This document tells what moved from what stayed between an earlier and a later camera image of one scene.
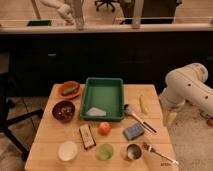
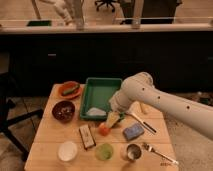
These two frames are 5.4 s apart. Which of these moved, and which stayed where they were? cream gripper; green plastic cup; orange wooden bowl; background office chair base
Moved: cream gripper
Stayed: background office chair base; green plastic cup; orange wooden bowl
